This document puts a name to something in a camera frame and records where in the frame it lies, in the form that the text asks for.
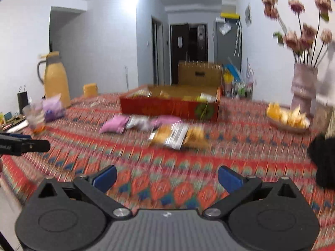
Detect clear plastic bag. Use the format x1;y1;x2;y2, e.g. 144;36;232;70
219;22;232;36

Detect pink ribbed vase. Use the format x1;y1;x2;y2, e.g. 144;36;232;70
290;62;319;117

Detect clear pastry packet white label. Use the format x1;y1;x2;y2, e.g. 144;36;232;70
149;124;189;150

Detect dried pink flowers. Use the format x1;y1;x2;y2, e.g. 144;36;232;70
261;0;333;69

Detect red cardboard box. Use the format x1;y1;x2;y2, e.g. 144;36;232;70
119;84;223;122

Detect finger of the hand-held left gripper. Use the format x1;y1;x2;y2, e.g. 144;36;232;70
0;133;32;140
21;139;51;154

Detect brown cardboard box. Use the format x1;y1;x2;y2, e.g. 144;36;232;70
178;60;224;87

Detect white purple snack packet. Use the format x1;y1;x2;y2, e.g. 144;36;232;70
125;116;155;132

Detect yellow cup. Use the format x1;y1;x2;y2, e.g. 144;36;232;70
83;83;99;98

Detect white notebook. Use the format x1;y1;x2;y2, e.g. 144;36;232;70
5;119;29;134

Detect clear plastic cup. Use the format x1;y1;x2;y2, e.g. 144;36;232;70
22;103;46;134

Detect small black paper bag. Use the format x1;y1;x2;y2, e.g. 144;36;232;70
17;85;29;116

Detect wall poster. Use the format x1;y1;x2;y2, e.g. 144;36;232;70
245;3;252;28

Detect yellow thermos jug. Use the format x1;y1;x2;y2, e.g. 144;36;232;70
36;51;72;108

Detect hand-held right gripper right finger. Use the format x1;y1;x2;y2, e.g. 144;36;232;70
202;165;299;220

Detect grey refrigerator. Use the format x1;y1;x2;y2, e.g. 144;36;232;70
214;19;242;70

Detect black cloth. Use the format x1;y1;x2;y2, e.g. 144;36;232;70
307;133;335;189

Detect pink snack packet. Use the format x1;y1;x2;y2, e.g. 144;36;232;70
99;115;130;134
153;115;182;128

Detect patterned red tablecloth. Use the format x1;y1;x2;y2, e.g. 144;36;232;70
0;91;335;251

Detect plate of orange peels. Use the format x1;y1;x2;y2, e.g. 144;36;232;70
266;102;311;133

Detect purple tissue pack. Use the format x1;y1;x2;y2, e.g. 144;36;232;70
42;95;66;123

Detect cluttered storage rack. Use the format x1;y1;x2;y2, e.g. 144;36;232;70
222;57;255;100

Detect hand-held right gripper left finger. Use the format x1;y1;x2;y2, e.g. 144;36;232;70
37;165;133;220

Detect dark entrance door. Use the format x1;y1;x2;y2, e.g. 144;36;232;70
170;23;208;85

